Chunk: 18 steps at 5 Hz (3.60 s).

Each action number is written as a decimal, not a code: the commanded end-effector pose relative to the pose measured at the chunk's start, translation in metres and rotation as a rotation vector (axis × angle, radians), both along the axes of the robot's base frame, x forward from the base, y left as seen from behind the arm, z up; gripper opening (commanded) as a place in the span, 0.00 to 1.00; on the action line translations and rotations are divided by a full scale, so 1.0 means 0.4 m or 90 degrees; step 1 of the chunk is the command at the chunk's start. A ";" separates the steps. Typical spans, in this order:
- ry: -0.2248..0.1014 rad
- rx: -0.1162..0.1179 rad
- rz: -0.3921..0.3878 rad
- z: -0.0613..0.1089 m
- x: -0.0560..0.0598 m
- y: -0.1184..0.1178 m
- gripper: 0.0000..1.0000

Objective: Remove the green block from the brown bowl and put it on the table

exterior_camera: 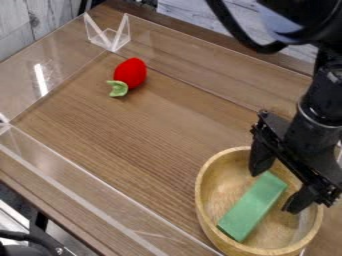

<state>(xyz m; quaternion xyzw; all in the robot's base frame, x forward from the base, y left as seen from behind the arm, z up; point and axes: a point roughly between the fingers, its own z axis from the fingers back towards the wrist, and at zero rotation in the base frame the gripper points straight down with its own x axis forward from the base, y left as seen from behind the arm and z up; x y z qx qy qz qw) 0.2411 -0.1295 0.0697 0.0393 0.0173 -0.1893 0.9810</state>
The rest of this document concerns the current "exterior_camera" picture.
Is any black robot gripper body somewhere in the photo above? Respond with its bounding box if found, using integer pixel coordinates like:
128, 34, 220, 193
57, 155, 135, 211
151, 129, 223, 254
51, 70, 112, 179
251, 103, 342, 207

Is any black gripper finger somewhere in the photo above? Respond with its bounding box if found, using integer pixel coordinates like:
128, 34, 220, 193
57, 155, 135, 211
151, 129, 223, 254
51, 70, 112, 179
282, 185, 322, 214
248, 129, 276, 177

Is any green rectangular block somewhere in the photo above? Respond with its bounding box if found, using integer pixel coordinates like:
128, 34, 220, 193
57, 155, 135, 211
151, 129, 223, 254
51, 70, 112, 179
216, 172, 287, 242

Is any brown wooden bowl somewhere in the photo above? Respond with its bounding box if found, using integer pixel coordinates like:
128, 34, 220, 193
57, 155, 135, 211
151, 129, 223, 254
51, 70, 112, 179
195, 147, 323, 256

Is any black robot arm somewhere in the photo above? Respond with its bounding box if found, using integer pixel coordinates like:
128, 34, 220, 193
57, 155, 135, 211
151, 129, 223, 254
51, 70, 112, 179
250, 0, 342, 214

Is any red plush strawberry toy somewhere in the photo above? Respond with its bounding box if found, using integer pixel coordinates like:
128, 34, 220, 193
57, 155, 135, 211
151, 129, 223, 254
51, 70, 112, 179
107, 58, 147, 97

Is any black table leg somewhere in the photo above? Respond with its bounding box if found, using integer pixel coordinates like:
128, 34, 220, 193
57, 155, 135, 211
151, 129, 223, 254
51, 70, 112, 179
29, 211, 48, 240

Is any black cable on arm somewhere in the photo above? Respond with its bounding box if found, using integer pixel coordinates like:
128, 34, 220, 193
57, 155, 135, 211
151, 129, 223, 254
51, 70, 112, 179
204, 0, 342, 54

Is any clear acrylic corner bracket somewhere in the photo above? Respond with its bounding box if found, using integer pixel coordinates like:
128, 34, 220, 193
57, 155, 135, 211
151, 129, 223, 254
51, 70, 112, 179
83, 13, 131, 53

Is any clear acrylic tray wall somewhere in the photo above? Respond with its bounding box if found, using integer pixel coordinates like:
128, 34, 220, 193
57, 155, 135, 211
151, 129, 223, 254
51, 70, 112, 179
0, 11, 342, 256

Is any black cable under table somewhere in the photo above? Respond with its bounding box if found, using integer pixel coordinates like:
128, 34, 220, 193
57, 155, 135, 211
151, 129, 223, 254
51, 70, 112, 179
0, 229, 59, 256

